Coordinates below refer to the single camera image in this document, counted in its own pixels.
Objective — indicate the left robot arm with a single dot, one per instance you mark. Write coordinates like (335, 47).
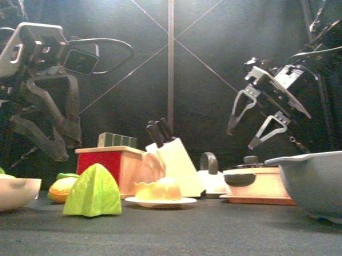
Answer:
(10, 13)

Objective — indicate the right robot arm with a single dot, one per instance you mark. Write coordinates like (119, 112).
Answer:
(327, 83)

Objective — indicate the wooden pot lid black knob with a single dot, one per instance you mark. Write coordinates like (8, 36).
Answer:
(250, 161)

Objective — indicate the green toy in bowl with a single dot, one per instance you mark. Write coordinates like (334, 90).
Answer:
(3, 174)

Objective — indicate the green ridged block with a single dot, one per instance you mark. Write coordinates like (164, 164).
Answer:
(116, 140)

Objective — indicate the wooden board with pan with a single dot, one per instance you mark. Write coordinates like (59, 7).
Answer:
(267, 186)

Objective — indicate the orange toy fruit green leaf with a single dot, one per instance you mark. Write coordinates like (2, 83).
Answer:
(60, 190)

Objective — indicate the white bowl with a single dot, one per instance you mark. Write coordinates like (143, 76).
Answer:
(15, 193)

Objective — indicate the grey bowl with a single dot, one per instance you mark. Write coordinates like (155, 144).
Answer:
(311, 186)

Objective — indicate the white toy kettle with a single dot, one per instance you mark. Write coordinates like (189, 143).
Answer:
(214, 181)

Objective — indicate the red wooden box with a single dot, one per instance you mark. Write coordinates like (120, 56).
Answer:
(118, 166)

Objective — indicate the white knife block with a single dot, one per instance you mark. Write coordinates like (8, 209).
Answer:
(181, 166)

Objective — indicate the white plate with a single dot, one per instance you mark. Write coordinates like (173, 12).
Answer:
(187, 201)

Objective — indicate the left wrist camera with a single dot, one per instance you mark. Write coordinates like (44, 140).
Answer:
(80, 61)

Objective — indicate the metal frame pole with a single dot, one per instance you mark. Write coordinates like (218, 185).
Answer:
(171, 66)

